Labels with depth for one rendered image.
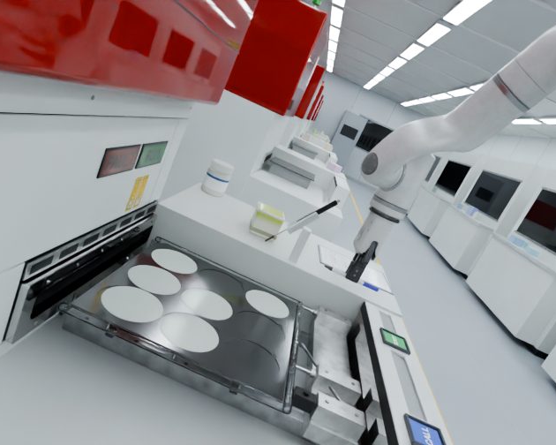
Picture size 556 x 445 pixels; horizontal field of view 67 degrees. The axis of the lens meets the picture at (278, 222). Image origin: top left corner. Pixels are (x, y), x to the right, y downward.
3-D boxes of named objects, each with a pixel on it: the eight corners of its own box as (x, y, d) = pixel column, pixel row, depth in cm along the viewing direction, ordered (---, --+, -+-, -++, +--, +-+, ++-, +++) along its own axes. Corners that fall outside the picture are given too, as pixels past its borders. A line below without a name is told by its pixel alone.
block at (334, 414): (310, 418, 64) (319, 403, 63) (311, 404, 67) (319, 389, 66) (357, 441, 64) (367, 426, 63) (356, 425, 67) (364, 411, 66)
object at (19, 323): (0, 340, 57) (18, 281, 54) (139, 246, 99) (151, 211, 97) (12, 346, 57) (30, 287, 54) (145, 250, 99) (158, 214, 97)
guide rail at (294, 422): (61, 328, 68) (66, 313, 67) (68, 322, 70) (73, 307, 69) (342, 457, 68) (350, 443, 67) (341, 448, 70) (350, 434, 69)
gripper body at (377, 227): (369, 199, 100) (348, 240, 103) (374, 207, 90) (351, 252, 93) (397, 213, 100) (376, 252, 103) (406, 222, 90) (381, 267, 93)
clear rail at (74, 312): (54, 311, 60) (56, 303, 60) (60, 306, 62) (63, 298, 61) (289, 418, 60) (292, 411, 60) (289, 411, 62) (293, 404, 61)
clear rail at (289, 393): (280, 414, 60) (283, 406, 60) (296, 305, 97) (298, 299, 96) (289, 418, 60) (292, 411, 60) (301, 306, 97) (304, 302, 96)
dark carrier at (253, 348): (69, 306, 62) (70, 303, 62) (157, 242, 95) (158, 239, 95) (281, 403, 62) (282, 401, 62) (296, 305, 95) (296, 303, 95)
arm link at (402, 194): (388, 203, 89) (415, 213, 94) (418, 146, 85) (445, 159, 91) (364, 189, 95) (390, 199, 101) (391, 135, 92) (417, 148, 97)
